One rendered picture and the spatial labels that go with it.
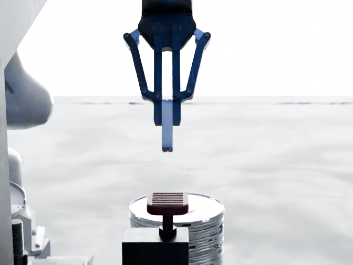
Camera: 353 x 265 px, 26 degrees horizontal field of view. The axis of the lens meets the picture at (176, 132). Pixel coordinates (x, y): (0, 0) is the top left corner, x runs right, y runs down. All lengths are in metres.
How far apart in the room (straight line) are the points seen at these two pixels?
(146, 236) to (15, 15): 0.49
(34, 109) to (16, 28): 0.93
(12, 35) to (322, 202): 2.94
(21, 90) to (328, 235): 1.81
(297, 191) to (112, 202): 0.88
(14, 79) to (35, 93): 0.06
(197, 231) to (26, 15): 1.57
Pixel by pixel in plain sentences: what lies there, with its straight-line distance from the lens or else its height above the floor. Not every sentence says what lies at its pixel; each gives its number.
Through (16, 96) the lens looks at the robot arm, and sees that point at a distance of 1.63.
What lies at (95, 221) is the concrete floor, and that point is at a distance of 3.27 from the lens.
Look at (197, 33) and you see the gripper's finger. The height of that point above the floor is 0.99.
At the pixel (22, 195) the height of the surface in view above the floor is 0.78.
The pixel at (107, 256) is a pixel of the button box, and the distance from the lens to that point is 1.25.
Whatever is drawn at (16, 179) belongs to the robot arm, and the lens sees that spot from 1.69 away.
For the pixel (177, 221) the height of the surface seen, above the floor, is 0.34.
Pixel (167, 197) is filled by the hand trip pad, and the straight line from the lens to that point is 1.10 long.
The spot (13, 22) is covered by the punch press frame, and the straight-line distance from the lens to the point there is 0.71.
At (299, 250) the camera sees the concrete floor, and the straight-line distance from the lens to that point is 2.99.
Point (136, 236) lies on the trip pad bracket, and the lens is 1.11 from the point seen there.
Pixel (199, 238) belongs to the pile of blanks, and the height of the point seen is 0.29.
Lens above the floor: 1.10
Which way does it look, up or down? 13 degrees down
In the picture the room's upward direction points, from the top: straight up
